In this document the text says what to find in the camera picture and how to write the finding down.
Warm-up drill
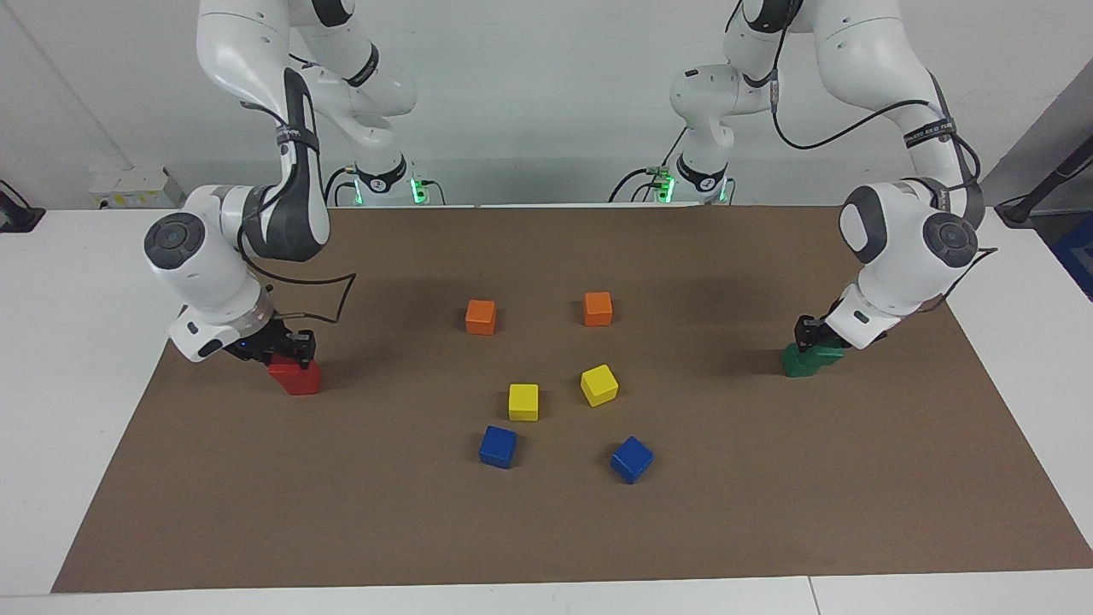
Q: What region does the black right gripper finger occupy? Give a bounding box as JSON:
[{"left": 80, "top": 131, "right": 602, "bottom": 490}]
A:
[{"left": 284, "top": 329, "right": 319, "bottom": 371}]

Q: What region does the brown table mat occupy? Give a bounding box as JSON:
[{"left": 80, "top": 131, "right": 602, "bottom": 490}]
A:
[{"left": 51, "top": 205, "right": 1093, "bottom": 595}]

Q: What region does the blue wooden cube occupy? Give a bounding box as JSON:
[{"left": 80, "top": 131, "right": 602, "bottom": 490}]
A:
[
  {"left": 610, "top": 436, "right": 656, "bottom": 486},
  {"left": 478, "top": 425, "right": 518, "bottom": 471}
]

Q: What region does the blue crate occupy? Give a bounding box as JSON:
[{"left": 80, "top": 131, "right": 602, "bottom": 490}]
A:
[{"left": 1050, "top": 214, "right": 1093, "bottom": 302}]

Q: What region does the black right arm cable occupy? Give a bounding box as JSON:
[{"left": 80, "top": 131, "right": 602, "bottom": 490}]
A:
[{"left": 237, "top": 101, "right": 358, "bottom": 325}]

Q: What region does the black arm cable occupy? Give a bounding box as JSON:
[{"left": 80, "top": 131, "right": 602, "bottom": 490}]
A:
[
  {"left": 237, "top": 101, "right": 358, "bottom": 325},
  {"left": 769, "top": 0, "right": 1000, "bottom": 313}
]

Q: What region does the black base cable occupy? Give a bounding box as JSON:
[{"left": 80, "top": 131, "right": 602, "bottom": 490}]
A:
[
  {"left": 608, "top": 126, "right": 689, "bottom": 204},
  {"left": 322, "top": 167, "right": 359, "bottom": 208}
]

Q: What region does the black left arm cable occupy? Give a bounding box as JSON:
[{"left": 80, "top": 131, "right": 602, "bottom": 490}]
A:
[{"left": 769, "top": 0, "right": 1000, "bottom": 313}]

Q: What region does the white wall socket box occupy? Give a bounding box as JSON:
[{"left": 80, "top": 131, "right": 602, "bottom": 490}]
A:
[{"left": 89, "top": 167, "right": 187, "bottom": 211}]

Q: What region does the black clamp mount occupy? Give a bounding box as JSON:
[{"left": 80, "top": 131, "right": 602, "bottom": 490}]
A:
[{"left": 0, "top": 179, "right": 46, "bottom": 234}]

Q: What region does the white wall conduit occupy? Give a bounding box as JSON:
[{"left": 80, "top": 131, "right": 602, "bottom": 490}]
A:
[{"left": 24, "top": 0, "right": 137, "bottom": 170}]

